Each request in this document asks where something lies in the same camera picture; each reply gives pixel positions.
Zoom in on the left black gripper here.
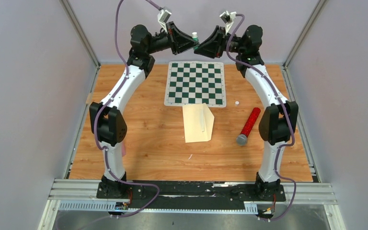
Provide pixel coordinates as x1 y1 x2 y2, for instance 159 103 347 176
144 21 197 55

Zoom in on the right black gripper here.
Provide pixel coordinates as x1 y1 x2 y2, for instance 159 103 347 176
195 25 247 58

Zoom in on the green white glue stick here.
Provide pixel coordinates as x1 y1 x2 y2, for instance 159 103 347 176
192 32 199 50

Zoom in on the cream envelope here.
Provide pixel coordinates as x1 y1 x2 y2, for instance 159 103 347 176
182 103 215 143

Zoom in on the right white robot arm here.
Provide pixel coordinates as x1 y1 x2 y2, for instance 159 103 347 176
194 25 299 200

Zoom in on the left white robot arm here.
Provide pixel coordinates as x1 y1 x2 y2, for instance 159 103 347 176
89 22 199 199

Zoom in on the green white chessboard mat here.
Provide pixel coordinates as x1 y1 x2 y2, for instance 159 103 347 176
164 61 227 108

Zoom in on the red glitter microphone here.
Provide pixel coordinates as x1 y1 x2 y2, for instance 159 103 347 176
236 107 261 146

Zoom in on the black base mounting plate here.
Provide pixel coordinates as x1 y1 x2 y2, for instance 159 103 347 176
96 181 286 210

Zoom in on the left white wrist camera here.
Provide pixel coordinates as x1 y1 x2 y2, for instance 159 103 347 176
157 7 172 32

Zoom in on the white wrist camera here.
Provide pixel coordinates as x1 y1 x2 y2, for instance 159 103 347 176
157 7 172 32
219 11 237 34

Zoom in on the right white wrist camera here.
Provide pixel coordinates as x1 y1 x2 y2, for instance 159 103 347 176
219 11 237 34

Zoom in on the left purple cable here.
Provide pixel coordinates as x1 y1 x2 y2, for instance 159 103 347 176
93 0 164 219

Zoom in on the aluminium frame rail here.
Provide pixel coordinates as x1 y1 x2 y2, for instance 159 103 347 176
38 179 346 230

